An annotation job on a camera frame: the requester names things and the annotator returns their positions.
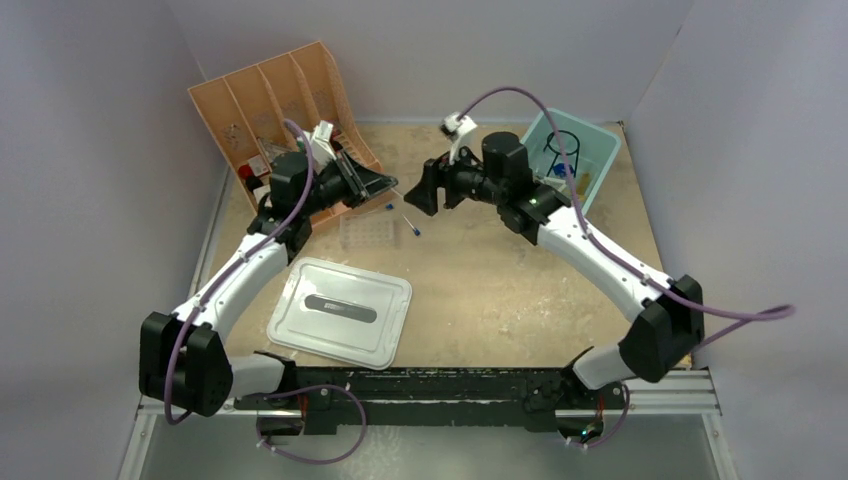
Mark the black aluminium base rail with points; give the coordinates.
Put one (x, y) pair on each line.
(539, 400)

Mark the mint green plastic bin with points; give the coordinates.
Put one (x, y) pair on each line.
(585, 146)

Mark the red black item in organizer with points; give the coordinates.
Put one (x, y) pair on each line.
(252, 173)

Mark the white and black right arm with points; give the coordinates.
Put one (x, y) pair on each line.
(662, 332)

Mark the peach plastic desk organizer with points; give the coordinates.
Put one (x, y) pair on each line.
(245, 109)

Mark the blue hexagonal plastic piece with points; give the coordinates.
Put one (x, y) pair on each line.
(562, 170)

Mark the clear test tube rack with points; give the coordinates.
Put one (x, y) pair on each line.
(356, 233)

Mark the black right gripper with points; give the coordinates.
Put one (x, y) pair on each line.
(425, 195)

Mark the blue-capped test tube angled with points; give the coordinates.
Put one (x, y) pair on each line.
(415, 230)

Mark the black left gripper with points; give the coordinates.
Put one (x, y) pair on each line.
(360, 182)

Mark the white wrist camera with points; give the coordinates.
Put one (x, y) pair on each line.
(320, 141)
(459, 130)

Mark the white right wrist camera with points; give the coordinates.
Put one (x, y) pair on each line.
(459, 130)

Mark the brown test tube brush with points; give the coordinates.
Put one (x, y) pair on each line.
(582, 185)

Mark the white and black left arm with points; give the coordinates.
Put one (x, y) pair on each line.
(183, 361)

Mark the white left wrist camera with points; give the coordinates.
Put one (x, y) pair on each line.
(320, 141)

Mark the white plastic bin lid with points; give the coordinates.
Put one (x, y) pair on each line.
(341, 312)

